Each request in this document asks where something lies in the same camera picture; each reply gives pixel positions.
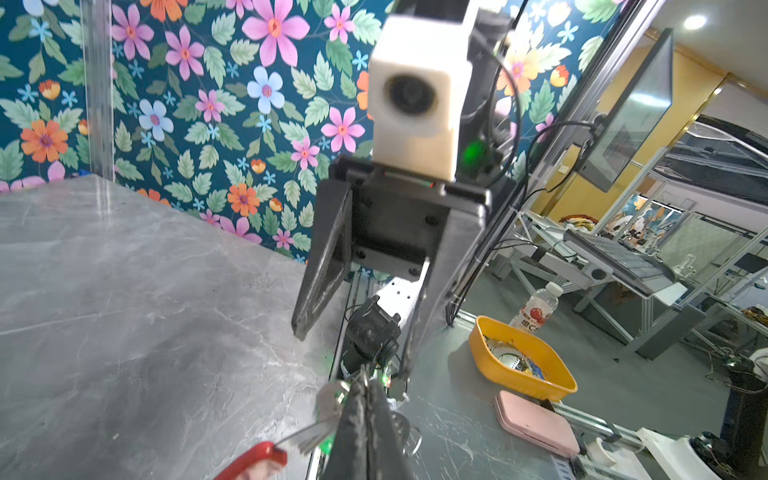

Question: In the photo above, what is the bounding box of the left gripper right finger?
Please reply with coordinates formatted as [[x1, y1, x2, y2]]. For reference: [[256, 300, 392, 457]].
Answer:
[[367, 380, 413, 480]]

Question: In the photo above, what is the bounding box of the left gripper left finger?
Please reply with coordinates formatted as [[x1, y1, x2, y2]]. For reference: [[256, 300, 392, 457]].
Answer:
[[321, 380, 366, 480]]

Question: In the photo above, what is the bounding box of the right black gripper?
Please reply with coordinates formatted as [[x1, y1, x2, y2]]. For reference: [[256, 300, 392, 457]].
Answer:
[[291, 157, 489, 378]]

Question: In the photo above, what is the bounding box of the keyring with coloured keys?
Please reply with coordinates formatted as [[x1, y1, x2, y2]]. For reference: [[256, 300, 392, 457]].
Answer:
[[217, 366, 422, 479]]

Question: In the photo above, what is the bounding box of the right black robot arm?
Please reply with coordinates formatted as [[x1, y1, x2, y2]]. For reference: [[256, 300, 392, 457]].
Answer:
[[291, 1, 516, 377]]

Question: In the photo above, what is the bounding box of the pink phone on desk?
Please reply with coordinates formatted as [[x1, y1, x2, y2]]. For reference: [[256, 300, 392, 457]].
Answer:
[[494, 391, 580, 459]]

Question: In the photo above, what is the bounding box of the plastic water bottle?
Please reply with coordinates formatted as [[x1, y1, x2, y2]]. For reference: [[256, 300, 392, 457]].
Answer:
[[510, 282, 563, 334]]

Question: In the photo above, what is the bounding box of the yellow plastic bin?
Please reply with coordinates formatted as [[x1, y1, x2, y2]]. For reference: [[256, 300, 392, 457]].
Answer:
[[469, 316, 578, 402]]

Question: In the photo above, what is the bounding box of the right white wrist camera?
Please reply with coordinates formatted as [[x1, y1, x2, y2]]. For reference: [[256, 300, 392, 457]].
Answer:
[[368, 14, 472, 182]]

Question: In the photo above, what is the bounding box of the right camera cable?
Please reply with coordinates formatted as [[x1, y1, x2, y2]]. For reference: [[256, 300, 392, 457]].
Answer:
[[473, 29, 523, 187]]

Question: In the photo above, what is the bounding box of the wall monitor screen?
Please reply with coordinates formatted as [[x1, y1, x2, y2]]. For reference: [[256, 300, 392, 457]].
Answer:
[[575, 28, 674, 192]]

